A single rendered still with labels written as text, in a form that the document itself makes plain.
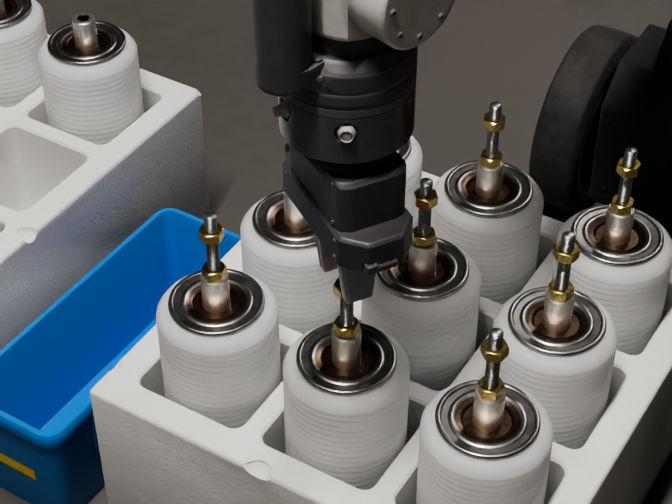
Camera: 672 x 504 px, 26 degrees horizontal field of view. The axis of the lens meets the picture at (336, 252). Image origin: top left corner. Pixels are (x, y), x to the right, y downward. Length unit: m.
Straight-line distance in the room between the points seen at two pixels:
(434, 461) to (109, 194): 0.50
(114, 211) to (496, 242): 0.40
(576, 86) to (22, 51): 0.56
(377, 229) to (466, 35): 0.98
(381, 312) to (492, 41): 0.80
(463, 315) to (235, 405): 0.19
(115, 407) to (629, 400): 0.41
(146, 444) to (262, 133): 0.63
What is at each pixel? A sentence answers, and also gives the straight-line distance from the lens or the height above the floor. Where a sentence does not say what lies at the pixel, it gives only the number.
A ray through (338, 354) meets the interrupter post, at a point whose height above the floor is 0.27.
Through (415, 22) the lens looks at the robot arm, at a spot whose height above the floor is 0.58.
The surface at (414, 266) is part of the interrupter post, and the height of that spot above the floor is 0.26.
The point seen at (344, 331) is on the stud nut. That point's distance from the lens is 1.06.
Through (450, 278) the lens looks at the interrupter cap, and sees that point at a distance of 1.16.
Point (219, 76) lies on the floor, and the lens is 1.83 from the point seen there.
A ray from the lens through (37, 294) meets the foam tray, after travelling 1.38.
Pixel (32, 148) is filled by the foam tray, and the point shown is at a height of 0.16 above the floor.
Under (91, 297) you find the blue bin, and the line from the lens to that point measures 1.39.
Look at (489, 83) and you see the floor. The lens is 1.82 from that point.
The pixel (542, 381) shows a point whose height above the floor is 0.23.
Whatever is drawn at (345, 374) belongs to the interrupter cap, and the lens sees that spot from 1.08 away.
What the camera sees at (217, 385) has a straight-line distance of 1.14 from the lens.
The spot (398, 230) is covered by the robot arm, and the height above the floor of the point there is 0.42.
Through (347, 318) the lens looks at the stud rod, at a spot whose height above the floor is 0.30.
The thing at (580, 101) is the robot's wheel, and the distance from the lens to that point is 1.51.
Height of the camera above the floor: 1.03
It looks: 41 degrees down
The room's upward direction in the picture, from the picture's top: straight up
